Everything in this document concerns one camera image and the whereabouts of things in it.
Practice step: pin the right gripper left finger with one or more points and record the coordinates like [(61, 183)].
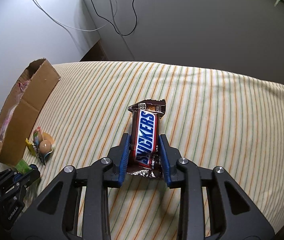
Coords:
[(119, 156)]

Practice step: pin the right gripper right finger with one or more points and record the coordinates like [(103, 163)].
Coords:
[(169, 157)]

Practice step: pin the striped cream tablecloth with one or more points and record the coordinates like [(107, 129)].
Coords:
[(214, 118)]

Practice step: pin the red blue jelly cup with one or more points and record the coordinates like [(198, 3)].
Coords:
[(37, 136)]

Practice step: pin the Snickers bar brown wrapper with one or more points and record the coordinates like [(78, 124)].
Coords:
[(144, 159)]

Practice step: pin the cardboard box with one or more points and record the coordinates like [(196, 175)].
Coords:
[(43, 80)]

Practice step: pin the green snack packet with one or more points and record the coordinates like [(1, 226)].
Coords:
[(22, 167)]

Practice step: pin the yellow snack packet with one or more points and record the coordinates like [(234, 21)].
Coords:
[(31, 147)]

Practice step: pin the pink packet in box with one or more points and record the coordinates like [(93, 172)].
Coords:
[(22, 87)]

